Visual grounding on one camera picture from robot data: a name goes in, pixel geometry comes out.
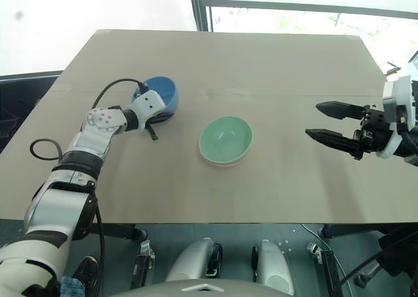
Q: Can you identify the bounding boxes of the grey robot torso cover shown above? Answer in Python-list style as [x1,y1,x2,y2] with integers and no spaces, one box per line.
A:
[107,279,297,297]

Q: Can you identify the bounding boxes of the black table leg bracket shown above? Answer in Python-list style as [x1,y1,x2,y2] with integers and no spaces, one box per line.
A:
[306,242,344,297]
[129,240,155,290]

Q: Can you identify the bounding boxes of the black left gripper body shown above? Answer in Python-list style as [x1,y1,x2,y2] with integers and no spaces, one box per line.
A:
[148,112,174,125]

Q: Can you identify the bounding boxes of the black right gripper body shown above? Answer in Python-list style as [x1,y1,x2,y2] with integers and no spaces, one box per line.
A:
[351,104,395,161]

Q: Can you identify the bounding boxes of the blue denim trouser leg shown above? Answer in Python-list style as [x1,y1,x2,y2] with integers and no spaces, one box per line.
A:
[59,275,86,297]

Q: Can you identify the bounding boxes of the small white box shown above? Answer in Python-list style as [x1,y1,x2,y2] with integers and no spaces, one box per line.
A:
[379,61,402,76]

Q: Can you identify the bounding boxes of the blue bowl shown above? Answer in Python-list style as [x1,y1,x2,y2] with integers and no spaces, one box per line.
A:
[131,76,180,117]

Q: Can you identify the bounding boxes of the black stand base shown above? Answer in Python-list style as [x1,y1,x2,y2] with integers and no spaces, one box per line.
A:
[354,225,418,287]

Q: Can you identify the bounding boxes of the dark window frame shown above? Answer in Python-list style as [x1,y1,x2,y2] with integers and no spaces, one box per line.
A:
[188,0,418,33]

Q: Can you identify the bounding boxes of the black floor cable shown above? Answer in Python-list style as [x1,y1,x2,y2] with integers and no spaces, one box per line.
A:
[337,243,394,287]

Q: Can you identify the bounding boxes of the silver rounded shell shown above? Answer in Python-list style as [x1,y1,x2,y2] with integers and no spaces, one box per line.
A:
[164,237,225,283]
[251,239,297,294]

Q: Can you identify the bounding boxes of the green bowl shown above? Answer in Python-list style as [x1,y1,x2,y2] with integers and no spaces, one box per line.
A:
[199,115,254,166]

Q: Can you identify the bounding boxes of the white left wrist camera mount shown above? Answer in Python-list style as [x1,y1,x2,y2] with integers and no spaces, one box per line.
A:
[130,89,167,133]

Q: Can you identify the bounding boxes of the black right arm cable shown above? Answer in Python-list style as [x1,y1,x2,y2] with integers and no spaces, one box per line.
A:
[396,109,418,145]

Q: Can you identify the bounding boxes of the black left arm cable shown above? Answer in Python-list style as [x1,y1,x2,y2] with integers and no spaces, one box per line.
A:
[29,78,148,280]

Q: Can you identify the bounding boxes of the black shoe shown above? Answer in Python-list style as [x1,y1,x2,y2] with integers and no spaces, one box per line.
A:
[72,256,99,293]

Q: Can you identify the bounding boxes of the pink bowl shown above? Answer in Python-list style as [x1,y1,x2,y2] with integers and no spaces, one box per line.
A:
[199,148,246,170]

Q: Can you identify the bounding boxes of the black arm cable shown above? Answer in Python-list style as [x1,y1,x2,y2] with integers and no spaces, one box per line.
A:
[396,109,418,145]
[29,78,148,280]

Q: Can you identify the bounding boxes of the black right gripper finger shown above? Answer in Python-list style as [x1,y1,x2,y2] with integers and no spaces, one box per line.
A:
[304,129,356,155]
[315,101,364,120]

